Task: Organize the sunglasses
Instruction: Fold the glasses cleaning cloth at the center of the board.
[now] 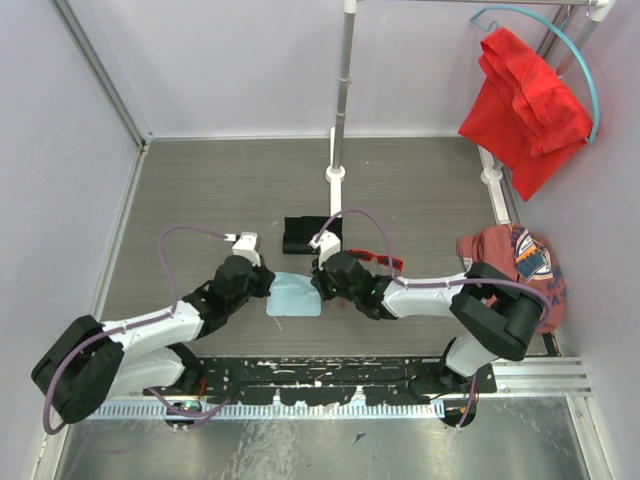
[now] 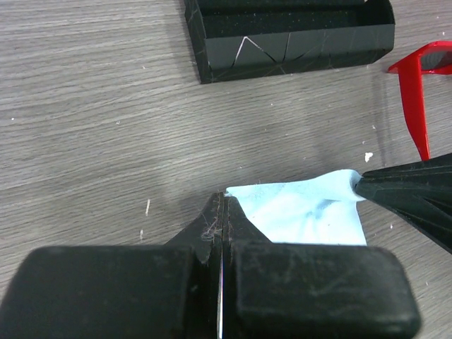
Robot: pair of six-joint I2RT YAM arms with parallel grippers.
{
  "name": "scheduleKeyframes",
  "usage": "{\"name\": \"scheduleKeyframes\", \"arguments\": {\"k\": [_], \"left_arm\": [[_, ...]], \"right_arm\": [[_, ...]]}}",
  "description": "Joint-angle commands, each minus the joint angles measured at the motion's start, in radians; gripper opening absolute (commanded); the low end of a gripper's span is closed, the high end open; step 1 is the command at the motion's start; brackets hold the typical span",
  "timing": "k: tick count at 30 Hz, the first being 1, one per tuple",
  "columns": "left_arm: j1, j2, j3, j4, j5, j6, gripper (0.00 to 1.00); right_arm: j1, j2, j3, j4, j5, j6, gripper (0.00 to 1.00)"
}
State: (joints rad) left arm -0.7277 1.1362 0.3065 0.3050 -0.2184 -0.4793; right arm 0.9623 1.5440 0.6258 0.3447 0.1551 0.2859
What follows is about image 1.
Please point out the black sunglasses case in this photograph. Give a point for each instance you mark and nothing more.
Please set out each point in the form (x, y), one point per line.
(299, 232)

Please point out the teal clothes hanger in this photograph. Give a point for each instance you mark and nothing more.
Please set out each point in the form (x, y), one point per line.
(566, 40)

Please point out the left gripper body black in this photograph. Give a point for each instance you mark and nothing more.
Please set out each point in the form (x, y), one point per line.
(257, 287)

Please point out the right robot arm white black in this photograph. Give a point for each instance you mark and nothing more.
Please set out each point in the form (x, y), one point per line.
(500, 316)

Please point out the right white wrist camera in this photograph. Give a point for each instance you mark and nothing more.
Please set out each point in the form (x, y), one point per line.
(325, 245)

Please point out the red cloth on hanger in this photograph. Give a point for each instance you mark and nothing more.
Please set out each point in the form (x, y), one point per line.
(524, 114)

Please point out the aluminium frame rail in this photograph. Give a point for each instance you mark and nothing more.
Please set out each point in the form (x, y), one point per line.
(81, 39)

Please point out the silver garment rack pole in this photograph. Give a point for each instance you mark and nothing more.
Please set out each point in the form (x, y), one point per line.
(599, 11)

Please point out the light blue cleaning cloth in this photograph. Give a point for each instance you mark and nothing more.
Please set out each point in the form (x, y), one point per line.
(293, 295)

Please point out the faded red printed t-shirt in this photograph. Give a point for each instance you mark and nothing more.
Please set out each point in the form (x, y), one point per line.
(523, 256)

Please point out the white rack foot right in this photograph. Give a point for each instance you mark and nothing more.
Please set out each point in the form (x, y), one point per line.
(491, 176)

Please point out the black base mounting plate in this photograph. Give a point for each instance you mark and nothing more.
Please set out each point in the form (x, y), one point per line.
(254, 381)

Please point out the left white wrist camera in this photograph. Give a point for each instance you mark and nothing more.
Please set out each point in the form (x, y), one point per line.
(246, 245)

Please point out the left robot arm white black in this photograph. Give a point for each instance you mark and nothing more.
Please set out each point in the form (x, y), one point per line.
(130, 335)

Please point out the red sunglasses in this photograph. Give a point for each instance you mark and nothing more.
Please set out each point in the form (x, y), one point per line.
(396, 264)

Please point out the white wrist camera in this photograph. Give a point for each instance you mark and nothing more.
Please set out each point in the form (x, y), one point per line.
(325, 245)
(246, 245)

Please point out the silver right rack pole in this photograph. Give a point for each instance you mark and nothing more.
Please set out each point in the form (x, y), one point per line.
(561, 19)

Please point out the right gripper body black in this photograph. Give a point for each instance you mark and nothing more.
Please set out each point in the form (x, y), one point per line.
(328, 288)

